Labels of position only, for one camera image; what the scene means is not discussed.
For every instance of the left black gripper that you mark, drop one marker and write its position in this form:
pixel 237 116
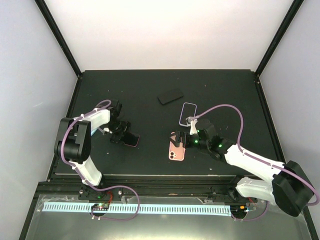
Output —
pixel 117 138

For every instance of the white slotted cable duct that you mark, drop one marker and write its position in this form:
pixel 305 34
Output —
pixel 154 209

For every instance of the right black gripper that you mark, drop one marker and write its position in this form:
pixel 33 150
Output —
pixel 180 134

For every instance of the left black frame post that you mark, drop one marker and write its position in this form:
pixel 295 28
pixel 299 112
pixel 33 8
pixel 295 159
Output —
pixel 46 13

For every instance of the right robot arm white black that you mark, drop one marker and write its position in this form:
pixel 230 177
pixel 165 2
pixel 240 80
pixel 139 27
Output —
pixel 282 184

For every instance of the black frame post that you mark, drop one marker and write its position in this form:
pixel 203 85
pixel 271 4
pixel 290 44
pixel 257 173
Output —
pixel 46 13
pixel 283 27

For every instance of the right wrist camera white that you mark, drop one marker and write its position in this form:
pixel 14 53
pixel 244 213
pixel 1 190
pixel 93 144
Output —
pixel 191 122

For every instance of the pink-edged phone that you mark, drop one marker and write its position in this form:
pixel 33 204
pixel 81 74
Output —
pixel 134 139

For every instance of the right black frame post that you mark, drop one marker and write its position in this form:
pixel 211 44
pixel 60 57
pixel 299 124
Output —
pixel 283 27

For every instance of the black front aluminium rail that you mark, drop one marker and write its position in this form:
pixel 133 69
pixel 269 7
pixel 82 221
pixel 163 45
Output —
pixel 220 189

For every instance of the black phone case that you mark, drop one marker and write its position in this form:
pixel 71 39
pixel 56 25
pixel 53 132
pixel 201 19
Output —
pixel 170 96

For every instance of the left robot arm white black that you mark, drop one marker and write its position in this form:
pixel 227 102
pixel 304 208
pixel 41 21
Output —
pixel 73 142

